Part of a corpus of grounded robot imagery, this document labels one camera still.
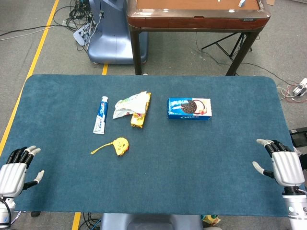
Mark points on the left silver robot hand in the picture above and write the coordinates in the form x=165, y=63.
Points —
x=12, y=177

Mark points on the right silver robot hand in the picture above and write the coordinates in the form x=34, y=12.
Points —
x=287, y=170

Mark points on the yellow tape measure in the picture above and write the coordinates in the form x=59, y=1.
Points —
x=121, y=145

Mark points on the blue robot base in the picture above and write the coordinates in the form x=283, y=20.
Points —
x=112, y=43

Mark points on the black box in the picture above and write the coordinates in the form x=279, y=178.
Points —
x=299, y=137

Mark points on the white power strip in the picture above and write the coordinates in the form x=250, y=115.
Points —
x=299, y=89

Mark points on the yellow printed package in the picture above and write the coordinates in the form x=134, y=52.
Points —
x=211, y=220

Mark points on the blue white toothpaste tube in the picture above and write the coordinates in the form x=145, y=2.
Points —
x=101, y=117

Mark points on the blue Oreo cookie box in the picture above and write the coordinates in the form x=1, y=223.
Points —
x=189, y=107

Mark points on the teal blue table mat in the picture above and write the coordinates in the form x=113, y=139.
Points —
x=168, y=167

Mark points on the black tripod stand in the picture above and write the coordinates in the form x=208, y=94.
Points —
x=230, y=55

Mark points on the crumpled white snack bag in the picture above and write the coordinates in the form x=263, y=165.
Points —
x=129, y=105

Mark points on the gold foil biscuit pack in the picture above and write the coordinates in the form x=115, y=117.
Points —
x=138, y=121

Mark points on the grey blue robot torso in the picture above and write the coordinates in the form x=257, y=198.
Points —
x=151, y=222

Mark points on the grey power strip plate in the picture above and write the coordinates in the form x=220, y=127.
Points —
x=80, y=36

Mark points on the white blue mahjong tile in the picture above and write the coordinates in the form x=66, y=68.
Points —
x=242, y=3

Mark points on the brown mahjong table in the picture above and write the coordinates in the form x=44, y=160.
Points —
x=192, y=21

